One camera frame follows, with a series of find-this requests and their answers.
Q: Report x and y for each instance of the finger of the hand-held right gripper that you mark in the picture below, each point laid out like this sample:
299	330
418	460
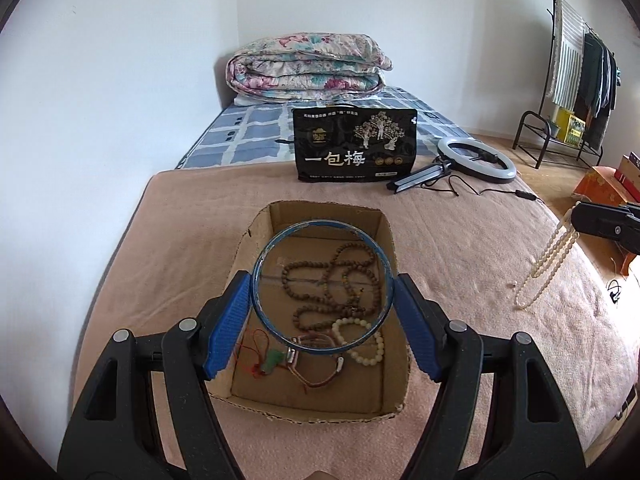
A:
600	222

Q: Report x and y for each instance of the cardboard box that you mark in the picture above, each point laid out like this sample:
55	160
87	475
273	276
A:
310	395

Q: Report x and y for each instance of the red flat box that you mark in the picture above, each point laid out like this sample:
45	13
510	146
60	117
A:
624	187

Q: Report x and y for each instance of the black metal clothes rack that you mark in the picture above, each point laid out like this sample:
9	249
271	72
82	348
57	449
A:
552	20

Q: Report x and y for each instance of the thin metal bangle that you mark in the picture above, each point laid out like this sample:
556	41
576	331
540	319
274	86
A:
254	280

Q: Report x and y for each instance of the yellow box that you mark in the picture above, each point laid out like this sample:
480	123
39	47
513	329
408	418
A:
571	127

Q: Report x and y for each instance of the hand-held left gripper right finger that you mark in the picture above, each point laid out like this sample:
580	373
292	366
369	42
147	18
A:
417	330

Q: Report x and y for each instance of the folded floral quilt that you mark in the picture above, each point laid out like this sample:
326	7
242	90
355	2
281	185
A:
305	70

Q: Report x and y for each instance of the dark hanging clothes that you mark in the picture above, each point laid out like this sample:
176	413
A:
597	85

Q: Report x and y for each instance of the black snack bag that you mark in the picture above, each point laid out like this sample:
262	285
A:
350	155

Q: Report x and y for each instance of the tan gift box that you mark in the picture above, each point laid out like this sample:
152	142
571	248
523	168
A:
631	172

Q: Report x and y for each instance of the folded black tripod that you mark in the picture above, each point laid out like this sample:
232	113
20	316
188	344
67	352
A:
415	178

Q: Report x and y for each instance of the blue checked mattress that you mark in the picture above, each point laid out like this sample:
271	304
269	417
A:
240	130

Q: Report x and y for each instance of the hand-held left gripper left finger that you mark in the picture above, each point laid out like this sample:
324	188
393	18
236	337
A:
227	330

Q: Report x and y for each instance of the striped hanging towel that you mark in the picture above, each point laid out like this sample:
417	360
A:
567	65

